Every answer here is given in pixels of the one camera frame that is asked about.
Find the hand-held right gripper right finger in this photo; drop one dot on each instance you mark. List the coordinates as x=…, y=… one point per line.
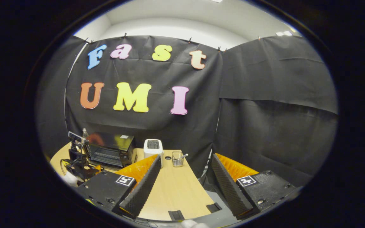
x=228, y=188

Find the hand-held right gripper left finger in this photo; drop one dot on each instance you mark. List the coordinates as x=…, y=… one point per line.
x=144, y=186

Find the black electric oven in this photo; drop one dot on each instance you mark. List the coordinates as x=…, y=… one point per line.
x=109, y=155

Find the clear plastic water bottle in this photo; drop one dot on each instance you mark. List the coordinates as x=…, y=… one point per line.
x=85, y=134

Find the white toaster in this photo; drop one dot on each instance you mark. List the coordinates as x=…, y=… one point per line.
x=153, y=148

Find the black backdrop cloth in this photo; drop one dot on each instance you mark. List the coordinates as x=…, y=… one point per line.
x=249, y=126

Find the ceiling light panel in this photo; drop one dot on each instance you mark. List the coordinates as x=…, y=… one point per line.
x=284, y=33

